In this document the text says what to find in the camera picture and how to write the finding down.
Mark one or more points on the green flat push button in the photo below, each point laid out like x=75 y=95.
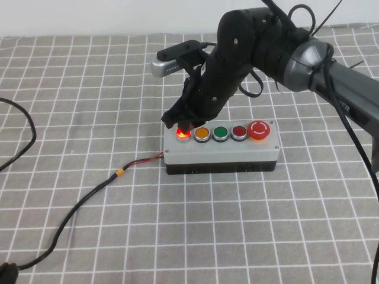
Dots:
x=220 y=133

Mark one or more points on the grey white-checked tablecloth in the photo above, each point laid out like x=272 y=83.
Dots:
x=207 y=222

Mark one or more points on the yellow flat push button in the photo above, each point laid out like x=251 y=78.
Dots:
x=202 y=133

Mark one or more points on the black power plug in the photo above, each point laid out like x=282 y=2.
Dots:
x=7 y=273

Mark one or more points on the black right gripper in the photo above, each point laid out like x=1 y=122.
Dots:
x=216 y=85

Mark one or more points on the red illuminated push button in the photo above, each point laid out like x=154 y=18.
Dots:
x=182 y=136

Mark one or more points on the grey black push-button box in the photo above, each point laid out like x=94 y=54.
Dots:
x=222 y=152

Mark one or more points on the red mushroom emergency stop button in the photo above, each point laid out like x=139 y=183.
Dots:
x=258 y=129

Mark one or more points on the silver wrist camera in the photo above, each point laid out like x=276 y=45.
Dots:
x=165 y=66

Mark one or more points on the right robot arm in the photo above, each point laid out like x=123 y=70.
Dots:
x=302 y=65

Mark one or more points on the dark red flat push button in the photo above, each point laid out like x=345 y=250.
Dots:
x=239 y=131

